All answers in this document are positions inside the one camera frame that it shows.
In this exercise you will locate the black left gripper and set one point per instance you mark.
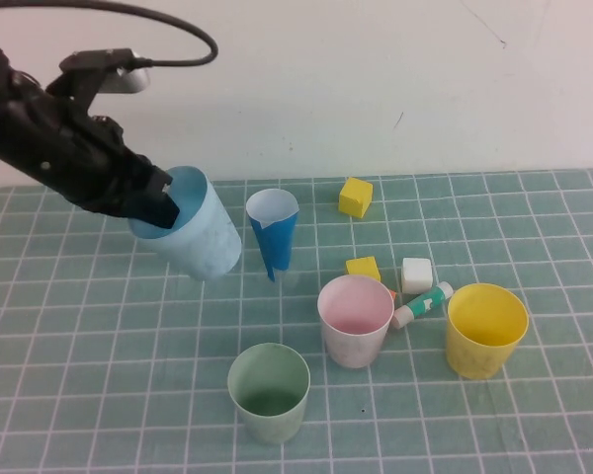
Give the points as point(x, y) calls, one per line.
point(89, 168)

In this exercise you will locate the light blue plastic cup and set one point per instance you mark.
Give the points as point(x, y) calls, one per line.
point(212, 237)

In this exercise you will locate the pink plastic cup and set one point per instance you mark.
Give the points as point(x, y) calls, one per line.
point(351, 348)

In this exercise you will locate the yellow plastic cup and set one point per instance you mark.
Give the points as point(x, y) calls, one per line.
point(474, 358)

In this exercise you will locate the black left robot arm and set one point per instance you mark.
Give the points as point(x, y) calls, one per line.
point(5, 113)

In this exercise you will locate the blue paper cone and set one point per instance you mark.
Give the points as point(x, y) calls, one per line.
point(276, 242)

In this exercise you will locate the green checked tablecloth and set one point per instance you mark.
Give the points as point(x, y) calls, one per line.
point(79, 370)

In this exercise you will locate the yellow foam cube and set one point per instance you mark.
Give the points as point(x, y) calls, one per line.
point(362, 267)
point(355, 197)

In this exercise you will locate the small orange block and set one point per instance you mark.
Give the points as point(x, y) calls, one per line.
point(392, 295)

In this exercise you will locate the green plastic cup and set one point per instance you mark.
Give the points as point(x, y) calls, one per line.
point(269, 424)

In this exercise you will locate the white foam cube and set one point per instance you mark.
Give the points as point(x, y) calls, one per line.
point(416, 275)

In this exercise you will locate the green and white glue stick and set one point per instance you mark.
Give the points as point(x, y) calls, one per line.
point(422, 305)

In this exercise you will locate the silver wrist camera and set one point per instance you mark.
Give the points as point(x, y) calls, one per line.
point(128, 79)

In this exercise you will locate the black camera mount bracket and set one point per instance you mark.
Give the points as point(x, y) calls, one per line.
point(84, 69)

